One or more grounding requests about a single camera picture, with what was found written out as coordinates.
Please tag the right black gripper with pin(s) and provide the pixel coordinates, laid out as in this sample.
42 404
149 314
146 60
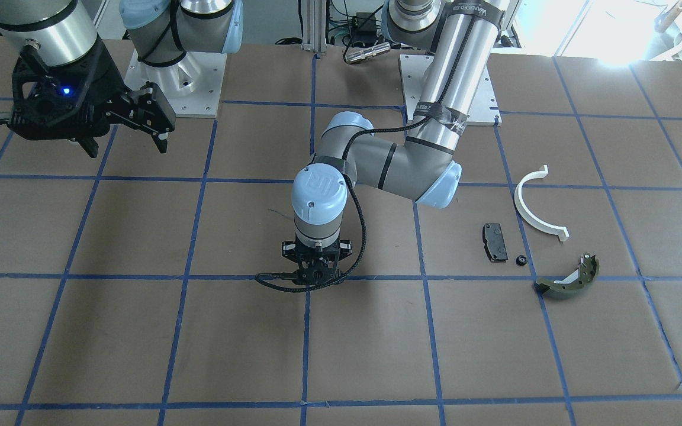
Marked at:
106 78

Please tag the green curved brake shoe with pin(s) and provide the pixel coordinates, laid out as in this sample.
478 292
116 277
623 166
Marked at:
574 284

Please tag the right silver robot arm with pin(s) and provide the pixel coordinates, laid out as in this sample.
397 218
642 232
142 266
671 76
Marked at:
48 34

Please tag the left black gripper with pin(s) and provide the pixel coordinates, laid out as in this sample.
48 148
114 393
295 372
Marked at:
288 248

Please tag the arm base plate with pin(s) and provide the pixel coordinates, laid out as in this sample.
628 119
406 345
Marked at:
483 111
192 86

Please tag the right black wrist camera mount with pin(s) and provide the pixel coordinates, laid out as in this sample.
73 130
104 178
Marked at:
48 107

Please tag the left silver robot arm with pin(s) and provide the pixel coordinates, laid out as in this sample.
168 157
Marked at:
461 35

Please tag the black brake pad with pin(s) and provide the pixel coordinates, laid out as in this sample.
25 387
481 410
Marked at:
492 237

